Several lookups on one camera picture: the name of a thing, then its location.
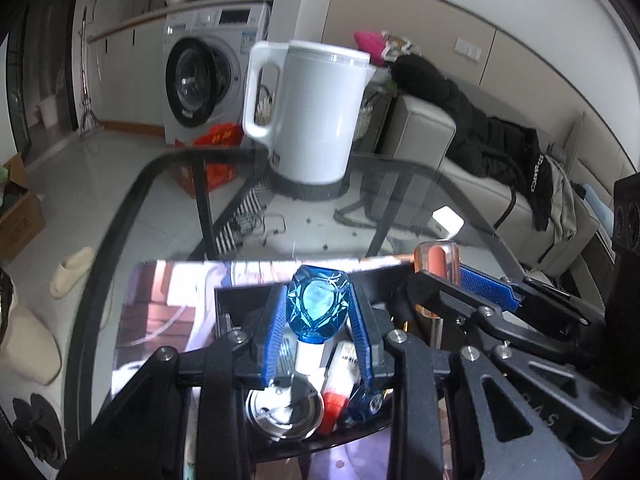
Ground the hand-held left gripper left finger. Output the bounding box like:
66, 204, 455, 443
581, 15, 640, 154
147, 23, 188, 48
60, 285, 293, 480

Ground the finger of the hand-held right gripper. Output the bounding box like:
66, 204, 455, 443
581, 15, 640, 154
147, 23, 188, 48
406, 269, 635, 455
457, 264, 610, 327

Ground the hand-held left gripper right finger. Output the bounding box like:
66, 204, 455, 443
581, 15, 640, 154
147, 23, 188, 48
344, 285, 586, 480

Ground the orange clear handle screwdriver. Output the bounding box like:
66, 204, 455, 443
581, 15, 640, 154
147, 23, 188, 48
413, 240, 462, 348

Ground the black cardboard storage box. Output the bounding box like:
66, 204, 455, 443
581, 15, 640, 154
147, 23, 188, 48
214, 270, 446, 463

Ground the white bottle red cap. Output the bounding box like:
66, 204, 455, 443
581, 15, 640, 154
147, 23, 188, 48
317, 340, 358, 433

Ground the silver metal can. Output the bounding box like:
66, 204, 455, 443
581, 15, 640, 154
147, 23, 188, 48
244, 380, 325, 443

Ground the light blue cloth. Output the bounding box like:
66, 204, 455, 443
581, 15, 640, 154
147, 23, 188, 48
582, 185, 615, 233

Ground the grey garment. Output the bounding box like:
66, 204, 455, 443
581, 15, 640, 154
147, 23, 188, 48
542, 152, 601, 271

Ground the white charger adapter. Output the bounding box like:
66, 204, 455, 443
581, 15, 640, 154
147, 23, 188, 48
430, 206, 463, 237

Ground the black jacket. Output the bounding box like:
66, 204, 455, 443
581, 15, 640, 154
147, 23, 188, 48
390, 54, 556, 233

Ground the grey sofa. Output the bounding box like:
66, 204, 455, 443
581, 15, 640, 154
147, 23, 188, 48
375, 77, 621, 281

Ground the red printed box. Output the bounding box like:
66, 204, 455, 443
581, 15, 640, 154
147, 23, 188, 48
172, 121, 246, 200

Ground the beige slipper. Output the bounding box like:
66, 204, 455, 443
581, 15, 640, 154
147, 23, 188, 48
0, 267, 62, 386
49, 246, 96, 298

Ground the white electric kettle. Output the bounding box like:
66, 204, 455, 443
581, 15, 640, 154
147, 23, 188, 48
241, 39, 376, 201

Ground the black patterned object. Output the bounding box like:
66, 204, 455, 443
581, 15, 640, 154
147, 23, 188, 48
11, 392, 66, 466

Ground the colourful printed bag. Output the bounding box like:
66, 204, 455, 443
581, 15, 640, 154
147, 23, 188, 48
382, 32, 423, 58

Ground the pink plush item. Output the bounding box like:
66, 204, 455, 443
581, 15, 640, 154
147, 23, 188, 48
354, 30, 388, 67

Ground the brown cardboard box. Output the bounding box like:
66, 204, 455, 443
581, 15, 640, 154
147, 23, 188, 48
0, 152, 47, 263

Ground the white washing machine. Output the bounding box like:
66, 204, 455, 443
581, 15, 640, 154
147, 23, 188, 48
164, 2, 273, 147

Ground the white bucket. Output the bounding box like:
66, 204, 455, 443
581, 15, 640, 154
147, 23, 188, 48
36, 95, 60, 128

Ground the white wall switch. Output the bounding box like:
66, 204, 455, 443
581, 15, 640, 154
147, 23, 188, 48
454, 37, 482, 61

